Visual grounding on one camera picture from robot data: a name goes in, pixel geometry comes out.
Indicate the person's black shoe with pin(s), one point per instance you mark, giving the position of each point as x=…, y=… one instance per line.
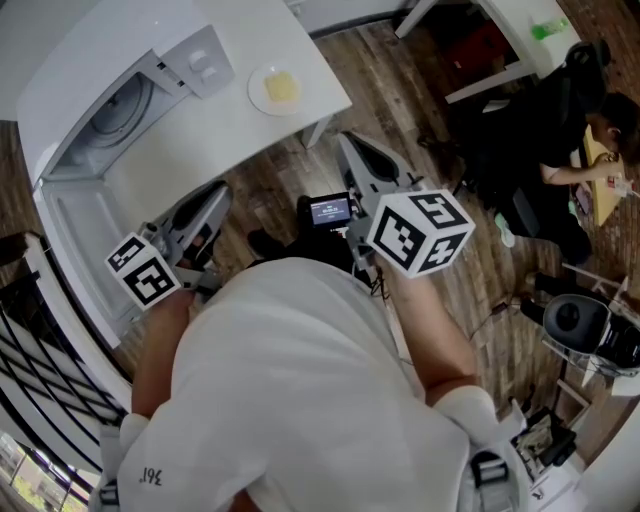
x=303, y=210
x=262, y=242

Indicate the person's right black shoe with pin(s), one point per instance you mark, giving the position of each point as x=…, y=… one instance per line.
x=303, y=210

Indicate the white desk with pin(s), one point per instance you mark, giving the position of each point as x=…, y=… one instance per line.
x=520, y=30

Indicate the green bottle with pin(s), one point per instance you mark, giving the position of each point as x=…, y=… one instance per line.
x=550, y=27

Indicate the person's black trousers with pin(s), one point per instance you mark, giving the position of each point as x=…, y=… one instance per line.
x=310, y=245

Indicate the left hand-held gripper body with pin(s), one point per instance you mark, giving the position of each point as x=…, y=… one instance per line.
x=145, y=272

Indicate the black metal railing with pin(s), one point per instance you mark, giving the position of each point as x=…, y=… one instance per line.
x=45, y=350

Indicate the white microwave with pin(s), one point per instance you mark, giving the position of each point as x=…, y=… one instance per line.
x=100, y=45

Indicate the person's right forearm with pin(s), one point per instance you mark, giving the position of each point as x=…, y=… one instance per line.
x=440, y=335

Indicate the black office chair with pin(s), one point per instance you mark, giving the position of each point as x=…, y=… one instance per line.
x=587, y=55

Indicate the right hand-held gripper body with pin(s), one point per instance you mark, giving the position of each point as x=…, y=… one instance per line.
x=420, y=232

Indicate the purple phone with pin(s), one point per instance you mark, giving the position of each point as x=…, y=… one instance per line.
x=583, y=198

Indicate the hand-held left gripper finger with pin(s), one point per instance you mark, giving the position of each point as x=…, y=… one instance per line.
x=195, y=202
x=212, y=225

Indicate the white table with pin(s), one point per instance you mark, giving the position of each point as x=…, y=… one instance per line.
x=310, y=60

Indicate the person's left forearm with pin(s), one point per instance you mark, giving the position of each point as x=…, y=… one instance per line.
x=157, y=355

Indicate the person's left black shoe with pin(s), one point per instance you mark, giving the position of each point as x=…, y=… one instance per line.
x=262, y=242

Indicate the small black screen device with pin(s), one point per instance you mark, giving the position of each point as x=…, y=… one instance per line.
x=330, y=210

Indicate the person's white shirt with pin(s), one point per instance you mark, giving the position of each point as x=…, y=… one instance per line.
x=300, y=390

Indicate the red box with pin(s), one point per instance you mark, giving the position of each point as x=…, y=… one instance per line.
x=480, y=45

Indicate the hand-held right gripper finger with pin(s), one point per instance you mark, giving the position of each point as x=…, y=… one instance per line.
x=356, y=170
x=385, y=165

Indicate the light wooden table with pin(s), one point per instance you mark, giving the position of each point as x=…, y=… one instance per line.
x=600, y=205

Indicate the round glass turntable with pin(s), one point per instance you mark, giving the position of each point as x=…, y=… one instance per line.
x=122, y=110

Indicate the white round plate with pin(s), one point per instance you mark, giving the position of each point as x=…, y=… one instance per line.
x=257, y=92

